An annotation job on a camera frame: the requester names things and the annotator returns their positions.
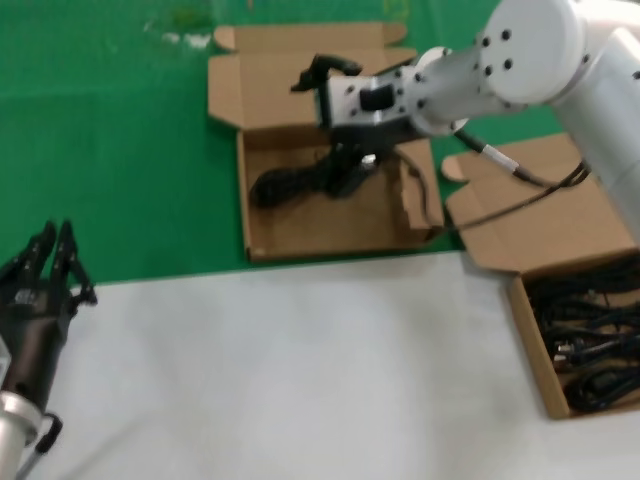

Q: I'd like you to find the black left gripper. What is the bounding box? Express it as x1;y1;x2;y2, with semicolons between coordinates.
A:
0;220;98;401

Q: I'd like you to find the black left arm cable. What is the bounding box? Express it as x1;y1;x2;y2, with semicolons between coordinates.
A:
14;412;65;480

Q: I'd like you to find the black power cable bundle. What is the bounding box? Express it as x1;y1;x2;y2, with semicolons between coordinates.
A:
564;367;640;414
528;272;640;327
549;324;640;370
249;144;384;211

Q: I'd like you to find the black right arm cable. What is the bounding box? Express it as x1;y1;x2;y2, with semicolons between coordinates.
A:
394;127;599;234

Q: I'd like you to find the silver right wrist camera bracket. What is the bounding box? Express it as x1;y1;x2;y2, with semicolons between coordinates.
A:
313;69;419;139

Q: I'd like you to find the cardboard box with round hole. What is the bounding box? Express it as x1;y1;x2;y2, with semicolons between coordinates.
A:
206;22;447;264

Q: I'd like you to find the brown cardboard mailer box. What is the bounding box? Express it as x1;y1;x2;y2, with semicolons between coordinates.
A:
439;132;640;421

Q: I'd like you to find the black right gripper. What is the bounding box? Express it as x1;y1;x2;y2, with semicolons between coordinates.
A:
292;53;401;199

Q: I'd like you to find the green table cloth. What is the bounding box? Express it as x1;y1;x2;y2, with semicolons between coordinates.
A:
0;0;640;289

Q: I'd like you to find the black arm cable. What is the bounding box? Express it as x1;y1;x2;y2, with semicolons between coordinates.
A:
14;412;65;480
394;127;599;234

